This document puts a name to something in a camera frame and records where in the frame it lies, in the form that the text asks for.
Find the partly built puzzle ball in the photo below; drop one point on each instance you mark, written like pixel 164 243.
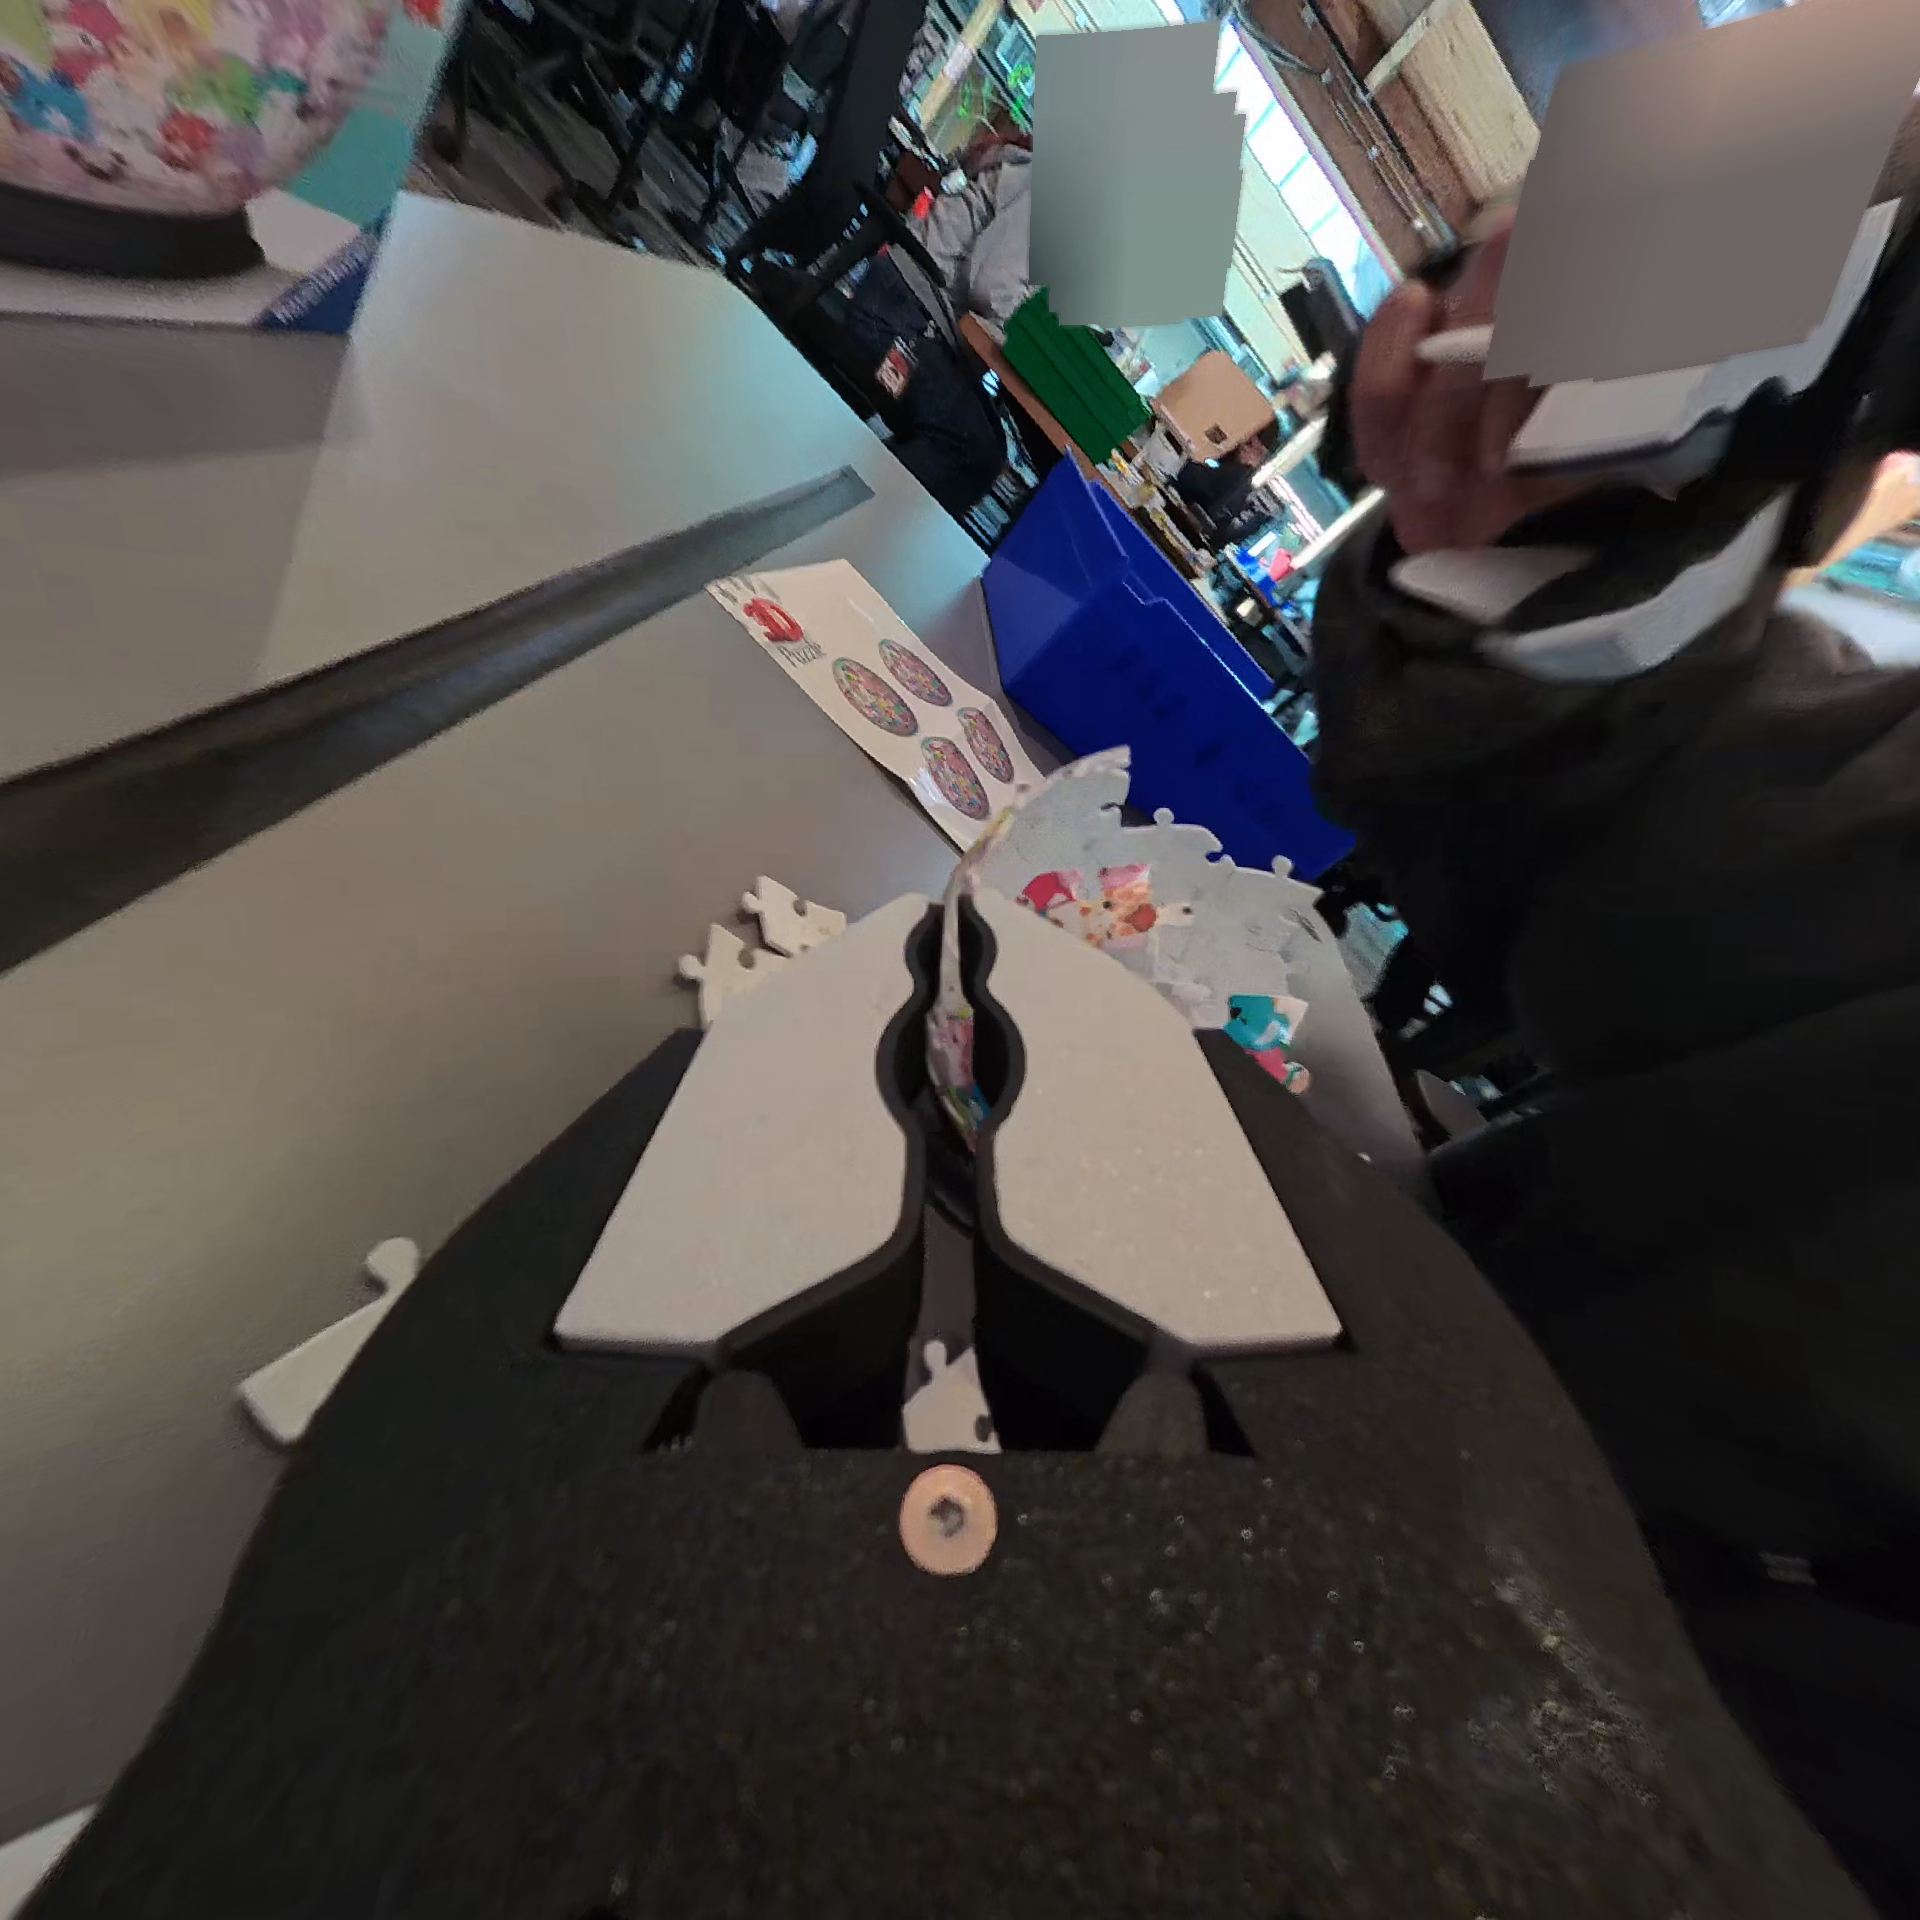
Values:
pixel 1201 932

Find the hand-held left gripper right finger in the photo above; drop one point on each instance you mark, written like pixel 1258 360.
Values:
pixel 1153 1187

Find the puzzle ball cardboard box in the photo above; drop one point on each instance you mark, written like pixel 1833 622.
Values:
pixel 151 120

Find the white puzzle piece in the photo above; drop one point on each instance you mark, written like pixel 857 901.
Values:
pixel 792 920
pixel 731 974
pixel 326 1355
pixel 946 1401

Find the puzzle instruction leaflet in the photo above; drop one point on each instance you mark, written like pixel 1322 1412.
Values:
pixel 857 630

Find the person's right hand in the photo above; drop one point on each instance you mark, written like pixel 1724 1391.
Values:
pixel 1424 436

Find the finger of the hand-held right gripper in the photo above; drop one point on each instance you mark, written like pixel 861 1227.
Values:
pixel 1501 584
pixel 1634 429

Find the green storage bins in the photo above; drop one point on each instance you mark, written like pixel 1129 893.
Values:
pixel 1072 376

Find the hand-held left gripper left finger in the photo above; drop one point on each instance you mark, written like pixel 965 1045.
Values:
pixel 749 1169

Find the blue plastic bin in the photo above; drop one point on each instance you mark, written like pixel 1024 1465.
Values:
pixel 1141 675

